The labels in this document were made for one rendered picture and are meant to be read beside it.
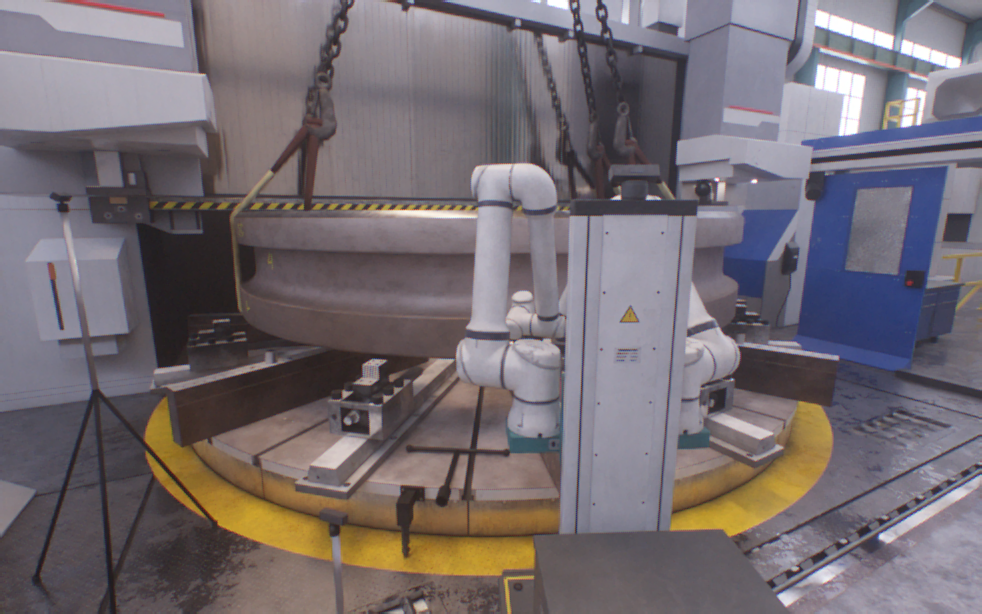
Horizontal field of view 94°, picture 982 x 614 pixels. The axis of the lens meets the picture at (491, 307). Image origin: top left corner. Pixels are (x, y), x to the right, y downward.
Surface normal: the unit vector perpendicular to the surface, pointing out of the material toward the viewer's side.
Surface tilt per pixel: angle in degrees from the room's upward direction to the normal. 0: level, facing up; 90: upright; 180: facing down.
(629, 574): 0
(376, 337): 90
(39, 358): 90
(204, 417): 90
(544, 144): 90
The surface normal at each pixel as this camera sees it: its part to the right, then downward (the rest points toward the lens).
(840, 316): -0.89, 0.09
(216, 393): 0.80, 0.11
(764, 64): 0.45, 0.18
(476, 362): -0.36, 0.00
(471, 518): -0.02, 0.19
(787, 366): -0.60, 0.15
